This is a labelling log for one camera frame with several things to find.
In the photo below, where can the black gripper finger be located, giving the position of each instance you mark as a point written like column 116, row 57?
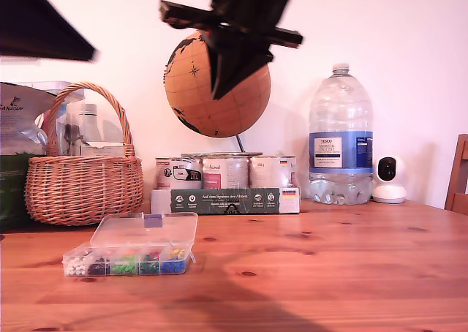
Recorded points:
column 33, row 28
column 245, row 59
column 215, row 65

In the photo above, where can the cork globe on metal stand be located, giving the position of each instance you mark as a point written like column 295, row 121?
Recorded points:
column 194, row 101

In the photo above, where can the clear plastic tub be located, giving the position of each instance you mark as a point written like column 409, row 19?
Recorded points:
column 60, row 88

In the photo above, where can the green and silver food bag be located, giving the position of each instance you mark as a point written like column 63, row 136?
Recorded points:
column 14, row 127

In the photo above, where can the can with pink label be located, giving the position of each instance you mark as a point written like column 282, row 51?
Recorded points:
column 225, row 173

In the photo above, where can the white plastic bottle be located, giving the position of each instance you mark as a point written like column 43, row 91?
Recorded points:
column 88, row 123

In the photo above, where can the can with black white label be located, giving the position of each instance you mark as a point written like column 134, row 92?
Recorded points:
column 175, row 173

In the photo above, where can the large clear water bottle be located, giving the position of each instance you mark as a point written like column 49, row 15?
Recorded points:
column 340, row 149

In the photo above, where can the dark green cardboard can tray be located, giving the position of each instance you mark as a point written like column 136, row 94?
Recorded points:
column 219, row 200

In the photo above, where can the white paper carton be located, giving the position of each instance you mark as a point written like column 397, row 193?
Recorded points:
column 106, row 149

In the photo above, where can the clear plastic pin organizer box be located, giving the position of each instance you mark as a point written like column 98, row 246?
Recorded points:
column 146, row 233

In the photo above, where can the brown wooden chair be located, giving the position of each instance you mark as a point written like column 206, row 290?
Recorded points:
column 459, row 171

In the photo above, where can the small white round camera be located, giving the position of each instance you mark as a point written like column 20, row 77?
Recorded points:
column 389, row 193

